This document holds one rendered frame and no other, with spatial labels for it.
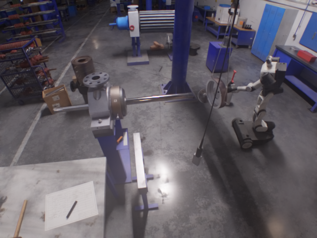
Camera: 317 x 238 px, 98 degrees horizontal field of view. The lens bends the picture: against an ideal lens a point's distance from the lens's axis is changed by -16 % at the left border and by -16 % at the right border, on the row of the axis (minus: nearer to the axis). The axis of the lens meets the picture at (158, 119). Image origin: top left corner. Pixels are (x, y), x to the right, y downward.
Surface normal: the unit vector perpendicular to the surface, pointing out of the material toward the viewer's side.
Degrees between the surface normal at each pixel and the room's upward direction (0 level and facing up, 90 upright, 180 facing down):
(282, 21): 90
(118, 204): 0
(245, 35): 90
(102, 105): 45
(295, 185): 0
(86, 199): 0
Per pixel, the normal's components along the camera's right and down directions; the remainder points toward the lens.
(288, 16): 0.14, 0.68
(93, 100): 0.11, -0.03
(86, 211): 0.00, -0.73
